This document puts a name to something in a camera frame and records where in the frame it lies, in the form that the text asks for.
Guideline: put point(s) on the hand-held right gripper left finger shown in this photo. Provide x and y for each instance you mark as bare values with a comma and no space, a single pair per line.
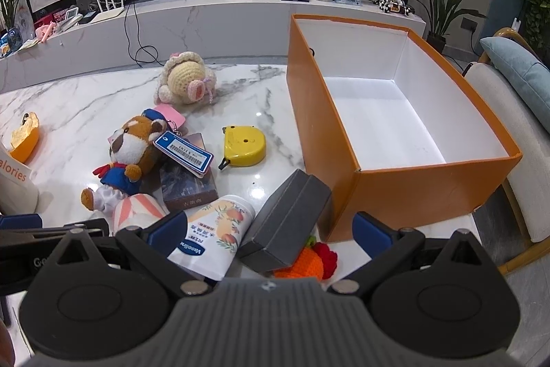
165,233

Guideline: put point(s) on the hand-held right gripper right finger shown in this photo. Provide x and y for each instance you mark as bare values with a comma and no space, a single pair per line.
371,231

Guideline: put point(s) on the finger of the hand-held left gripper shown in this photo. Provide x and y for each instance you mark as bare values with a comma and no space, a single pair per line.
19,221

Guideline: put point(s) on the orange cardboard box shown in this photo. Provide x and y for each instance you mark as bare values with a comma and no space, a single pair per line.
408,195

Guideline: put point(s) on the grey textured case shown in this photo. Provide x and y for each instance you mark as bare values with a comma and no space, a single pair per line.
283,221

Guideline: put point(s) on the brown plush raccoon toy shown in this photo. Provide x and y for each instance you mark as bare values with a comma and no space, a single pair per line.
129,147

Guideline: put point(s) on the white tote bag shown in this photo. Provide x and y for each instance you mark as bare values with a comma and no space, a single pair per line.
17,190

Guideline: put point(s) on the striped pink white ball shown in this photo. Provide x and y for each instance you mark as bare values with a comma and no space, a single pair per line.
137,210

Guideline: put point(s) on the dark printed card box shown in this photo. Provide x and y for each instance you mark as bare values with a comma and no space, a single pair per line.
189,190

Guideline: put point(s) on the red crochet toy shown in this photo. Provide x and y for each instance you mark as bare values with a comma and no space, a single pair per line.
328,259

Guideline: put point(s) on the white tube with orange print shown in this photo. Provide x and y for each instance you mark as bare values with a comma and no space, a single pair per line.
219,229

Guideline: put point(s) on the orange crochet carrot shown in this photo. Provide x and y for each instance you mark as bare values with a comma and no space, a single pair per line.
307,264

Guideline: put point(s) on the orange peel-shaped object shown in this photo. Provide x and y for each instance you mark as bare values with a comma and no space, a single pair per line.
28,143

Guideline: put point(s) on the blue white hang tag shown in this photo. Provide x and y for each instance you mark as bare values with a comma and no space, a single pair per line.
184,154

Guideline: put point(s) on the yellow tape measure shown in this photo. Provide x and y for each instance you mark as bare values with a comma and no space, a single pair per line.
242,143

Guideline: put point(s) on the pink card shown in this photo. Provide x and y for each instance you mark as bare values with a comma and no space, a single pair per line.
169,113

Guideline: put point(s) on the cream pink crochet doll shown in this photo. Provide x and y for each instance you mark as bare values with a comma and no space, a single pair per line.
187,77

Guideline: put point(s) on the cream wooden armchair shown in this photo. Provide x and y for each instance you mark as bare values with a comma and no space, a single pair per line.
515,143

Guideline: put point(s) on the blue box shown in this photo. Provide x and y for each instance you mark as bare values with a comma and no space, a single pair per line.
9,42

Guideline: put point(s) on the pink toy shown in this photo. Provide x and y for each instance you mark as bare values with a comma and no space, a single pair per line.
46,32

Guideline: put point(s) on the white tablet stand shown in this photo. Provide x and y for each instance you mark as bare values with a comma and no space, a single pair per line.
68,18

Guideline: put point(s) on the white marble media console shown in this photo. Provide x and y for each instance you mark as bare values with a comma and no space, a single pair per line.
215,27

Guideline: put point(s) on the blue cushion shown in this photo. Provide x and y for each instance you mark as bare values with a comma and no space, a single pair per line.
520,70

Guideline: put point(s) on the small grassy potted plant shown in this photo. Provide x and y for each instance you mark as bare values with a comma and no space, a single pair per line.
10,1

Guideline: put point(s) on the potted long-leaf plant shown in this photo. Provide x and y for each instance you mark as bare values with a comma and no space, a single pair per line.
438,14

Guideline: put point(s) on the black white toy car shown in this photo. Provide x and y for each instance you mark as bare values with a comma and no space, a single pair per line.
393,3

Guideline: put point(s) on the dark wall outlet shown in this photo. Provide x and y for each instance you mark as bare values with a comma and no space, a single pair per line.
469,24

